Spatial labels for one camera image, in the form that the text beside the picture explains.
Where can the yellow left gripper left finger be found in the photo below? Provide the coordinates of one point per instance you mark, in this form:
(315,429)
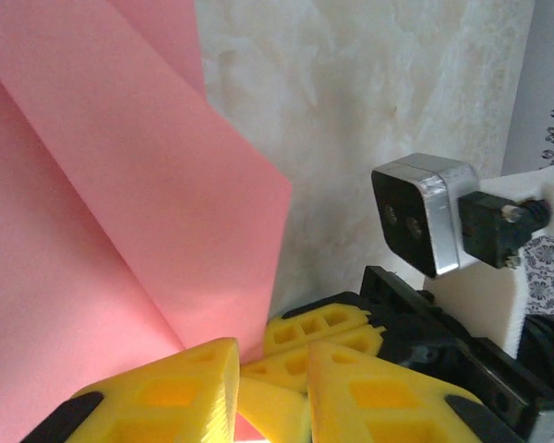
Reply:
(166,397)

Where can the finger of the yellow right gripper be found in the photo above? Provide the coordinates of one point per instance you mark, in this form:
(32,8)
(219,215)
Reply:
(277,406)
(351,325)

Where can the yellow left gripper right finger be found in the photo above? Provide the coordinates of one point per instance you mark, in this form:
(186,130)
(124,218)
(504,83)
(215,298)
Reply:
(388,406)

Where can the pink paper sheet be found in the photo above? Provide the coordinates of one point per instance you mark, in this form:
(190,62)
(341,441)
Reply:
(97,207)

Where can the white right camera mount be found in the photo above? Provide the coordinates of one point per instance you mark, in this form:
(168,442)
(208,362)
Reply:
(471,304)

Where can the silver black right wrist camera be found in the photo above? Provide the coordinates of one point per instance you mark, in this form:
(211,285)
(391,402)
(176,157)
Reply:
(411,221)

